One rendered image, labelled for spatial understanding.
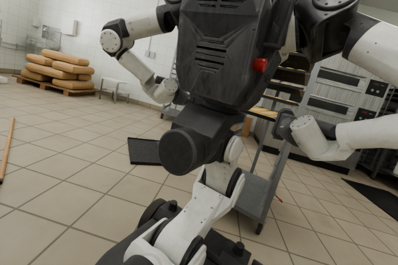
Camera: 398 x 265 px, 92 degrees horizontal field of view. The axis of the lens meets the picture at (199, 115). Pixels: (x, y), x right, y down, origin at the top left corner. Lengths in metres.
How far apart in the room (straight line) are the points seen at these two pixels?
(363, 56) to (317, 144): 0.23
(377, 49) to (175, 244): 0.73
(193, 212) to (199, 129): 0.42
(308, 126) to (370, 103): 3.33
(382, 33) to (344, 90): 3.16
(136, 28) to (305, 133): 0.63
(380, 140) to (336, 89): 3.10
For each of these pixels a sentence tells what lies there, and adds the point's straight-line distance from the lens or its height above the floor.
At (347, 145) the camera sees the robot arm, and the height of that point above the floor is 0.80.
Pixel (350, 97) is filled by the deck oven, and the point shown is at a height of 1.20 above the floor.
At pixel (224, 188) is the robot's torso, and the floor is 0.44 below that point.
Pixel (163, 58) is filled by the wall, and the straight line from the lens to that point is 4.41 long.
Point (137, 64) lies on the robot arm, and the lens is 0.80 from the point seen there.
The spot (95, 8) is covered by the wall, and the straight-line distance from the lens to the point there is 5.29.
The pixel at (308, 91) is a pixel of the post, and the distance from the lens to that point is 1.19.
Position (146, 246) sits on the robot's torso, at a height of 0.34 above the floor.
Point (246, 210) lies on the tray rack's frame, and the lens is 1.38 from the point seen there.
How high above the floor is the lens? 0.85
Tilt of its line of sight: 10 degrees down
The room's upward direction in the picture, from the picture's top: 15 degrees clockwise
